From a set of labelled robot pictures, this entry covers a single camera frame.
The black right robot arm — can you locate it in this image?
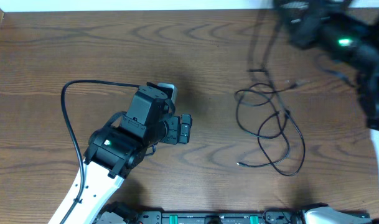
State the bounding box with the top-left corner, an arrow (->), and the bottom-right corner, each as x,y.
273,0 -> 379,171

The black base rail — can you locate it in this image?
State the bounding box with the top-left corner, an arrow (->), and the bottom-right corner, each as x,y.
95,210 -> 371,224

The black left camera cable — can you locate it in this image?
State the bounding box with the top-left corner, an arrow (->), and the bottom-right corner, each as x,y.
58,79 -> 140,224

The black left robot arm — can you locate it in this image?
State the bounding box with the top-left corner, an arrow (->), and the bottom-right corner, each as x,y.
50,82 -> 193,223

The black USB cable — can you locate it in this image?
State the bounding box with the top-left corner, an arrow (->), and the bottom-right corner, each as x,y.
234,9 -> 306,177

